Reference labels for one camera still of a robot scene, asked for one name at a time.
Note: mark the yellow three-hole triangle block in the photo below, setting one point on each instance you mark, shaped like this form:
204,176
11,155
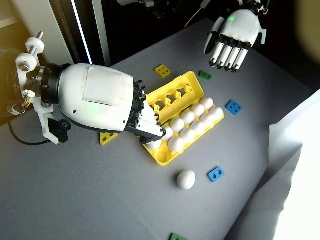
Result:
103,140

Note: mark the green four-hole square block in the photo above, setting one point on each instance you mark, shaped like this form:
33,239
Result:
178,237

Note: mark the yellow four-hole square block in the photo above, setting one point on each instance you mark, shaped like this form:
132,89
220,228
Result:
160,72

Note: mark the green two-hole block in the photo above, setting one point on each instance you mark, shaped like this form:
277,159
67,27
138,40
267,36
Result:
201,74

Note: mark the white upright frame post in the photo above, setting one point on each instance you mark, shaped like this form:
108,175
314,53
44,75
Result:
100,30

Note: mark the yellow plastic egg carton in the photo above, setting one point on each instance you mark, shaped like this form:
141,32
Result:
175,85

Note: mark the white cloth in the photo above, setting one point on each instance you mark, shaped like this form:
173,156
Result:
300,175

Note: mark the grey table cloth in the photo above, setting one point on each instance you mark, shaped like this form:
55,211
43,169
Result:
75,187

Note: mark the blue two-hole block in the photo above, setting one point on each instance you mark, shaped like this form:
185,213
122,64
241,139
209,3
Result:
212,178

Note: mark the blue four-hole square block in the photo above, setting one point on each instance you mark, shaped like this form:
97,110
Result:
233,111

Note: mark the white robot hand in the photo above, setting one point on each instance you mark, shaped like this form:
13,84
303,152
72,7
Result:
97,100
241,27

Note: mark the white toy egg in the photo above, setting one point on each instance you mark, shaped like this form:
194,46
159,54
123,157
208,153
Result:
207,103
198,128
217,113
177,124
175,144
186,180
207,120
187,117
198,110
169,133
187,135
153,146

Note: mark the black panel with light strip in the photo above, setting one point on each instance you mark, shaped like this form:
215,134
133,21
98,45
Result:
67,30

